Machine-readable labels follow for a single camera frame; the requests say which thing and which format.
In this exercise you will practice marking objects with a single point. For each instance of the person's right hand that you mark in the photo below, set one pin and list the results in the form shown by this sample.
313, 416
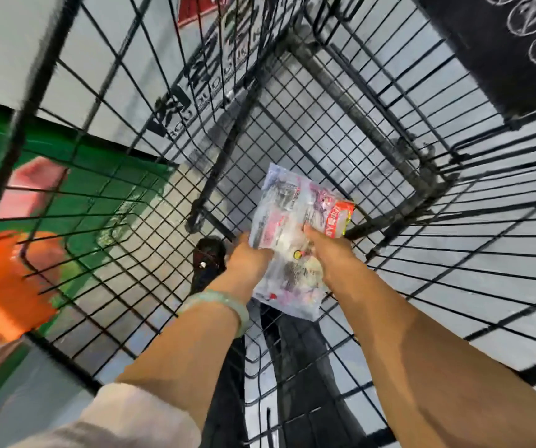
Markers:
338, 263

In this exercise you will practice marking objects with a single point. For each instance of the person's left hand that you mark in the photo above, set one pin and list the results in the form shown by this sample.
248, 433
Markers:
247, 265

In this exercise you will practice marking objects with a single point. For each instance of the person's right thumb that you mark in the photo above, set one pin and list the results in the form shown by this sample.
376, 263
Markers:
313, 234

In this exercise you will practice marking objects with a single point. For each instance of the person's left thumb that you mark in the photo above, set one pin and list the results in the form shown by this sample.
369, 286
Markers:
245, 242

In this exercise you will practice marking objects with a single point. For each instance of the clear plastic snack packet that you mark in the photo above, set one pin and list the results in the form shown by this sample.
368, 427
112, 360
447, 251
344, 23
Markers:
286, 214

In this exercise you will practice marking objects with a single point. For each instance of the person's left forearm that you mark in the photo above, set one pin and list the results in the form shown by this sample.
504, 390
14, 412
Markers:
188, 354

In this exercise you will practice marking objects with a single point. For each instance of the person's right forearm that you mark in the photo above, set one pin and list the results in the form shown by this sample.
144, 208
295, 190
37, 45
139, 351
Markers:
436, 368

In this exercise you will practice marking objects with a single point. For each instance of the black shoe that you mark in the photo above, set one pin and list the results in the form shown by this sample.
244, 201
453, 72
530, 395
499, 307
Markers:
209, 254

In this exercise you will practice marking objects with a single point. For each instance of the pale green jade bangle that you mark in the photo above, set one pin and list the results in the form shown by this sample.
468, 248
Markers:
230, 303

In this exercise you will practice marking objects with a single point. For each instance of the black trousers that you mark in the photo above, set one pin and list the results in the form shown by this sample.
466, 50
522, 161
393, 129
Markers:
305, 368

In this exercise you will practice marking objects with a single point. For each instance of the white shirt sleeve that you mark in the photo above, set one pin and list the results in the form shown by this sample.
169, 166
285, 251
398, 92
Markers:
123, 419

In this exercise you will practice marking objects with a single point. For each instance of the red white printed floor sticker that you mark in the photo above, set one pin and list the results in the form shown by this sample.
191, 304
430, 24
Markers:
193, 9

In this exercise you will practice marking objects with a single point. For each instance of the black chalkboard sign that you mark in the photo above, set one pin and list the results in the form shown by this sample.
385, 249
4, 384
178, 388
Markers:
482, 55

